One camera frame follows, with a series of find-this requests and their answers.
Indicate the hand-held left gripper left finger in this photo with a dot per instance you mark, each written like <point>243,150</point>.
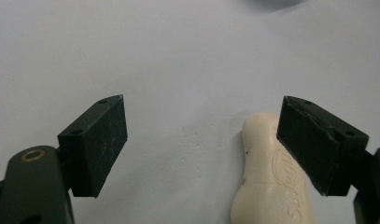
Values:
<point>92,149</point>

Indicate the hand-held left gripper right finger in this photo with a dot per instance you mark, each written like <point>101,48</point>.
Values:
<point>315,149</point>

